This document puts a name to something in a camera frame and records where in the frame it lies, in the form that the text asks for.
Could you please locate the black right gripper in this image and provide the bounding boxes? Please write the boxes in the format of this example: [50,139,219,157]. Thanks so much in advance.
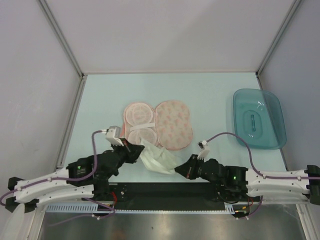
[174,154,223,186]

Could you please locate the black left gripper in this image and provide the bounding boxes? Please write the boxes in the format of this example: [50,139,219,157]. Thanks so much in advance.
[111,138,145,169]

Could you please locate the white bra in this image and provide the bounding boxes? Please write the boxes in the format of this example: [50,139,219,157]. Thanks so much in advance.
[139,138,182,175]

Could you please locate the pink floral mesh laundry bag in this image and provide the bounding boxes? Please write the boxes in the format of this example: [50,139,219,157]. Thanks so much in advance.
[121,100,193,151]

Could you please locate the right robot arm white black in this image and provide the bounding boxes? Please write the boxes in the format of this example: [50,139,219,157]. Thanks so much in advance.
[174,154,320,206]

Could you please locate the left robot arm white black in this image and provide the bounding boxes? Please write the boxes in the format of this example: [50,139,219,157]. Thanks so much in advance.
[0,138,145,213]

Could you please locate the teal translucent plastic basin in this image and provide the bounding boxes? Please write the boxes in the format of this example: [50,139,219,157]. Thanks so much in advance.
[232,88,287,150]

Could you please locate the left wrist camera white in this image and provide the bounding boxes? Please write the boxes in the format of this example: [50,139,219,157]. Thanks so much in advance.
[105,125,124,147]

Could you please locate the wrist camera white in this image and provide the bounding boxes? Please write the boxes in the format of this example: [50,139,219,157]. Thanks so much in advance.
[197,140,210,160]
[105,125,124,147]

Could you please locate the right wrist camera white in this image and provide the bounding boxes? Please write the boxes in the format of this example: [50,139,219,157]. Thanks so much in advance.
[197,140,210,160]

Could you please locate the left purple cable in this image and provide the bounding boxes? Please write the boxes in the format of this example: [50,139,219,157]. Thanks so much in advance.
[0,129,117,222]

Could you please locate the purple cable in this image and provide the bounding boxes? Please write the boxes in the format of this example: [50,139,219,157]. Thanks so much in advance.
[0,129,117,222]
[206,132,320,220]

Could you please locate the light blue cable duct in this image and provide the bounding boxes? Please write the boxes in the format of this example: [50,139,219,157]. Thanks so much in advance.
[46,202,235,215]

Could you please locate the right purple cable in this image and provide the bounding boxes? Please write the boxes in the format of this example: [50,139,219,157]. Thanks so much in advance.
[206,132,320,220]

